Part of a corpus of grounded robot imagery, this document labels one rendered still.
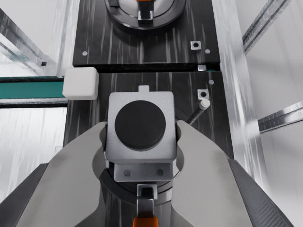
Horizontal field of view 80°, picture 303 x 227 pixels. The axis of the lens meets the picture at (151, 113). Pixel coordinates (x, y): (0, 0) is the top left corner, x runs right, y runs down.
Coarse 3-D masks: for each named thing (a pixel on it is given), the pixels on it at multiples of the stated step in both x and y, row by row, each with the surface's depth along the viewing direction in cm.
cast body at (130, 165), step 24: (120, 96) 12; (144, 96) 12; (168, 96) 12; (120, 120) 11; (144, 120) 10; (168, 120) 12; (120, 144) 11; (144, 144) 10; (168, 144) 11; (120, 168) 13; (144, 168) 13; (168, 168) 13
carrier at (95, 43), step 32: (96, 0) 33; (128, 0) 30; (160, 0) 30; (192, 0) 33; (96, 32) 31; (128, 32) 30; (160, 32) 30; (192, 32) 31; (96, 64) 29; (128, 64) 29; (160, 64) 30; (192, 64) 30
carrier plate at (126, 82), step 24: (168, 72) 29; (192, 72) 29; (216, 72) 29; (192, 96) 28; (216, 96) 28; (72, 120) 27; (96, 120) 27; (216, 120) 27; (216, 144) 26; (120, 216) 23; (168, 216) 23
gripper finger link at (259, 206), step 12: (240, 168) 8; (240, 180) 7; (252, 180) 7; (240, 192) 7; (252, 192) 7; (264, 192) 7; (252, 204) 6; (264, 204) 6; (252, 216) 6; (264, 216) 6; (276, 216) 6
